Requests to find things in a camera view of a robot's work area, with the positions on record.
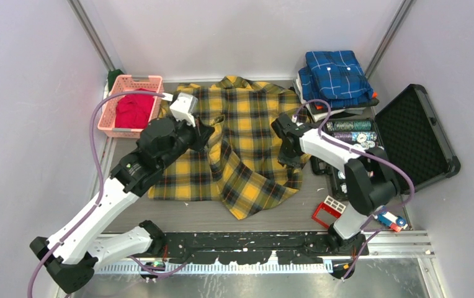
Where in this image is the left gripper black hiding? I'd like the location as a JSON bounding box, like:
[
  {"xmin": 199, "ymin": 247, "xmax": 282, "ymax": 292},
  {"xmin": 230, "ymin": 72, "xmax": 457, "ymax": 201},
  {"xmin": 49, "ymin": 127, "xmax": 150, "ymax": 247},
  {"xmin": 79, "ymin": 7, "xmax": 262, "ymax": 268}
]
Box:
[{"xmin": 158, "ymin": 113, "xmax": 215, "ymax": 170}]

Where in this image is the yellow plaid flannel shirt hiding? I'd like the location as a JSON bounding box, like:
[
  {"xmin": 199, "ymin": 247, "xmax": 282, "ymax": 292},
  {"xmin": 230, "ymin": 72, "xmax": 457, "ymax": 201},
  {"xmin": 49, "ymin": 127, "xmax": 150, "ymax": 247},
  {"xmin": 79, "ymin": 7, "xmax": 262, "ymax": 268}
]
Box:
[{"xmin": 148, "ymin": 76, "xmax": 306, "ymax": 220}]

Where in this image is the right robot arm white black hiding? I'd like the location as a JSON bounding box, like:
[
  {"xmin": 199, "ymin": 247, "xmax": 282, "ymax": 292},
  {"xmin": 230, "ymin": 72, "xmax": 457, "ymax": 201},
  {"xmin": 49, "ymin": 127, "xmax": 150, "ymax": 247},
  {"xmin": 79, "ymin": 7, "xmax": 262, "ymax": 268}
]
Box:
[{"xmin": 271, "ymin": 114, "xmax": 400, "ymax": 255}]

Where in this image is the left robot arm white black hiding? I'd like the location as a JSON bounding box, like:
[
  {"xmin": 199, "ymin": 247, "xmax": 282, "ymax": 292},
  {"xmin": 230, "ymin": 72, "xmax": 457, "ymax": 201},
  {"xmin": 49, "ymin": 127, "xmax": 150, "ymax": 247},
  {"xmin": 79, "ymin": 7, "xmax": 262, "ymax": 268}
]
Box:
[{"xmin": 30, "ymin": 117, "xmax": 215, "ymax": 294}]

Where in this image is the pink plastic laundry basket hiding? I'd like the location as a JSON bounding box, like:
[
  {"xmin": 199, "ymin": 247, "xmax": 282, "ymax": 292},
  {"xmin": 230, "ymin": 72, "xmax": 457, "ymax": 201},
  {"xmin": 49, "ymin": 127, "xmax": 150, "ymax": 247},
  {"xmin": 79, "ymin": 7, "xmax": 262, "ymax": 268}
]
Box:
[{"xmin": 97, "ymin": 74, "xmax": 164, "ymax": 138}]

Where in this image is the red garment in basket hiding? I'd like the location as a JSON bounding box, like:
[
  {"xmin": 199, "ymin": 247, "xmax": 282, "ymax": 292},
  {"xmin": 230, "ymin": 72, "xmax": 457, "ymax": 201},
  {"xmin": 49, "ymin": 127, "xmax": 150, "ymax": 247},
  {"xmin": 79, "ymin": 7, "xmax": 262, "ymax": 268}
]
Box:
[{"xmin": 115, "ymin": 94, "xmax": 155, "ymax": 129}]

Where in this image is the white folded garment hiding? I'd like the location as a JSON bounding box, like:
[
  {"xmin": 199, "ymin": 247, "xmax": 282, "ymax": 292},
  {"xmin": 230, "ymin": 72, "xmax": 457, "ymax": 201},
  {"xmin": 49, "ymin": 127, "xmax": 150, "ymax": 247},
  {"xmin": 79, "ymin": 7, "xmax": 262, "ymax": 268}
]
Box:
[{"xmin": 293, "ymin": 78, "xmax": 365, "ymax": 122}]

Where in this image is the blue plaid folded shirt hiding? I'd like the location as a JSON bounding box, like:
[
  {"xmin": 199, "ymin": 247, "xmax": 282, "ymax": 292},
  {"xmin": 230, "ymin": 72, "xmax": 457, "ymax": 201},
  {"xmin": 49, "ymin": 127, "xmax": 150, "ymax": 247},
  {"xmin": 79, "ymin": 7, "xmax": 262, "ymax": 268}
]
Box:
[{"xmin": 298, "ymin": 50, "xmax": 377, "ymax": 109}]

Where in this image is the green and white cloth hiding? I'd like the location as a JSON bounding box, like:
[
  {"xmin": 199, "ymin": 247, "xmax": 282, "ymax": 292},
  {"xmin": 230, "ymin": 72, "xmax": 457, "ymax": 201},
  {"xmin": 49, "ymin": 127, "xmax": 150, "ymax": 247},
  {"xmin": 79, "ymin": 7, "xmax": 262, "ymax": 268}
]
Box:
[{"xmin": 105, "ymin": 69, "xmax": 124, "ymax": 95}]

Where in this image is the black foam-lined carrying case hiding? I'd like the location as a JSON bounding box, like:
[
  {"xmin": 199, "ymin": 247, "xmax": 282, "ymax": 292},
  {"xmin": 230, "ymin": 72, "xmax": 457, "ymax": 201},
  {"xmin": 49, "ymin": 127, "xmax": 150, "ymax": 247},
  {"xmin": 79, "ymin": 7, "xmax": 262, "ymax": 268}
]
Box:
[{"xmin": 323, "ymin": 84, "xmax": 461, "ymax": 191}]

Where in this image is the blue toy figure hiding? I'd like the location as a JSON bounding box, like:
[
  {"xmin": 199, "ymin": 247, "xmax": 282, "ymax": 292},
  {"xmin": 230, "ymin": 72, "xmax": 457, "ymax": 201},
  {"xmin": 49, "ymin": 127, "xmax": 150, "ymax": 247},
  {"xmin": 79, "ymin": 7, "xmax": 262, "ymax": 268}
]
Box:
[{"xmin": 374, "ymin": 211, "xmax": 408, "ymax": 232}]

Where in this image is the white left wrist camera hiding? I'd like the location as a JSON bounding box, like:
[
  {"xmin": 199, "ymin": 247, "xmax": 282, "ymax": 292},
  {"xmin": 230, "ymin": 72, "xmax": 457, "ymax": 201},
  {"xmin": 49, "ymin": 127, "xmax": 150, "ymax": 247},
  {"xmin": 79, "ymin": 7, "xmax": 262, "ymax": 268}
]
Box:
[{"xmin": 169, "ymin": 93, "xmax": 198, "ymax": 127}]

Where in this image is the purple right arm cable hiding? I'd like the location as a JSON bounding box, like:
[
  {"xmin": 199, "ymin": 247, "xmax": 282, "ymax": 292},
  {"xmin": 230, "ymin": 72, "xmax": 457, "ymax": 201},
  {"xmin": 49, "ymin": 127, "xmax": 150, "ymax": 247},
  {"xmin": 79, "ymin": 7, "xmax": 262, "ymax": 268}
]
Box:
[{"xmin": 292, "ymin": 98, "xmax": 416, "ymax": 282}]

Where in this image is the red plastic frame block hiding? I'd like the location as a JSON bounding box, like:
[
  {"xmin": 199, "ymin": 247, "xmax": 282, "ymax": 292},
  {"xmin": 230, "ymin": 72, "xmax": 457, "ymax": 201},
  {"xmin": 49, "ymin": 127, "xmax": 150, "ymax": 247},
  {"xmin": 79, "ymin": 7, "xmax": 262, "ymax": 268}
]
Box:
[{"xmin": 311, "ymin": 196, "xmax": 346, "ymax": 229}]

